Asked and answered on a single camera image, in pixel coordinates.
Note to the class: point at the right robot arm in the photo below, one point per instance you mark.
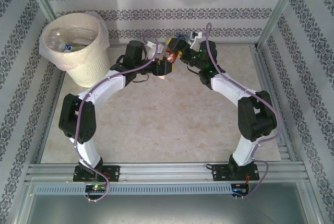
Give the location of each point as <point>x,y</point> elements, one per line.
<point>229,88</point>

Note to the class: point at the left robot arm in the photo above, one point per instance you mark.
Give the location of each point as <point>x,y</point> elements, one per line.
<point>104,88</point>

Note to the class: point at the translucent plastic bin liner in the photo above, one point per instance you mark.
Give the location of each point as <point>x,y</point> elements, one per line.
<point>104,34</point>

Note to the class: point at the cream plastic waste bin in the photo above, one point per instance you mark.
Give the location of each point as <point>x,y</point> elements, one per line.
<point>88,72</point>

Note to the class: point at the left controller board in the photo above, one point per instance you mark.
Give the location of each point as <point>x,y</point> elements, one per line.
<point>96,188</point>

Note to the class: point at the controller board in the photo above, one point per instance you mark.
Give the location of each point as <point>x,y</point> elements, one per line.
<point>96,188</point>
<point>240,190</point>

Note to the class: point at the right controller board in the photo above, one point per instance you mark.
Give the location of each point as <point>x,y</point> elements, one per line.
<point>240,190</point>

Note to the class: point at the grey metal front panel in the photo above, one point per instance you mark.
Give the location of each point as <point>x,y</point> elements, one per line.
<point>167,211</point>

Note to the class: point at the aluminium back rail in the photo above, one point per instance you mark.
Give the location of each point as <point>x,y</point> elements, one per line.
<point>235,45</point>

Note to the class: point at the aluminium side rail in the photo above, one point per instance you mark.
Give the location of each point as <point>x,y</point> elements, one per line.
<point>41,151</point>
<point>266,77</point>

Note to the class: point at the aluminium front rail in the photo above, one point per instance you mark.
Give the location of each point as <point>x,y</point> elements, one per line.
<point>161,171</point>

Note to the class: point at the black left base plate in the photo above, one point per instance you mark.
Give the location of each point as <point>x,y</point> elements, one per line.
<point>112,173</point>

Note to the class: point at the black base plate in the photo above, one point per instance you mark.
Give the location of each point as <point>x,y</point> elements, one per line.
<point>112,173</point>
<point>219,173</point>

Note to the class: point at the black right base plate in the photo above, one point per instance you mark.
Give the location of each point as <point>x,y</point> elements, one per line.
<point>219,173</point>

